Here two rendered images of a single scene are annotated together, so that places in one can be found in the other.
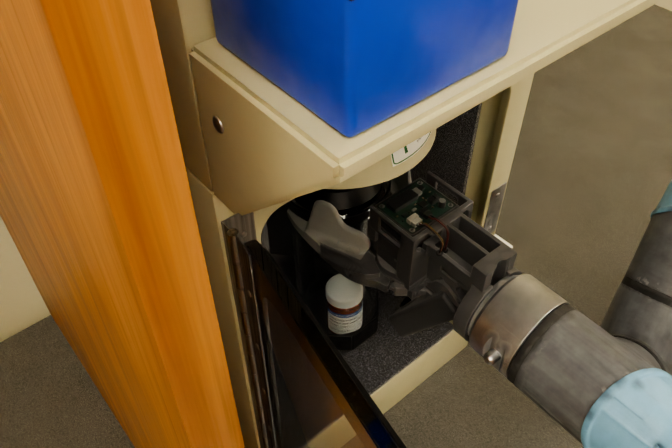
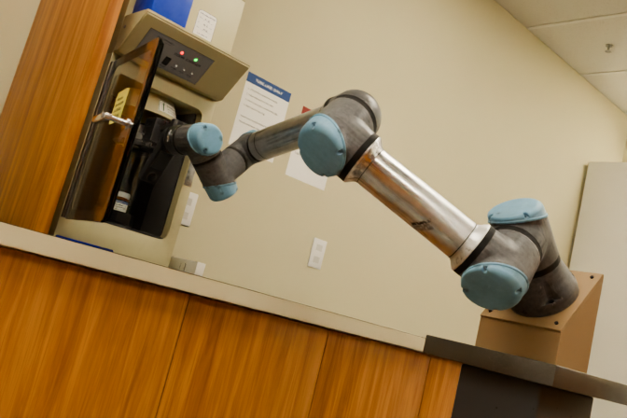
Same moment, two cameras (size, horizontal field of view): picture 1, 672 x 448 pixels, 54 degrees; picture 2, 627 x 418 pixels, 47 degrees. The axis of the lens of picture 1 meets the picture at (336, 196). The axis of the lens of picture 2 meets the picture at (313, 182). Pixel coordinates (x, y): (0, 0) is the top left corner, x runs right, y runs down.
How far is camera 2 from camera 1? 1.66 m
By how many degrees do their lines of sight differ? 54
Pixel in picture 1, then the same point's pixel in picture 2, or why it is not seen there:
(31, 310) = not seen: outside the picture
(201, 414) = (97, 53)
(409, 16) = not seen: outside the picture
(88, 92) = not seen: outside the picture
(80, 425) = not seen: outside the picture
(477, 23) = (178, 13)
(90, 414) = not seen: outside the picture
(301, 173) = (140, 17)
